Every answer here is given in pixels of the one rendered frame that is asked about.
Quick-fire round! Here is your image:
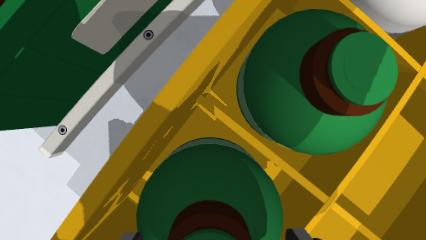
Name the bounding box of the yellow crate with dividers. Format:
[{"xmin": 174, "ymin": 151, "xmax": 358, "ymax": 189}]
[{"xmin": 50, "ymin": 0, "xmax": 426, "ymax": 240}]

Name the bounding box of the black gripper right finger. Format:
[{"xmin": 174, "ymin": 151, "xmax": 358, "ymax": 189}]
[{"xmin": 285, "ymin": 228, "xmax": 321, "ymax": 240}]

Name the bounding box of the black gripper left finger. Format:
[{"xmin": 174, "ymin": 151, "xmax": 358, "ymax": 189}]
[{"xmin": 119, "ymin": 232, "xmax": 143, "ymax": 240}]

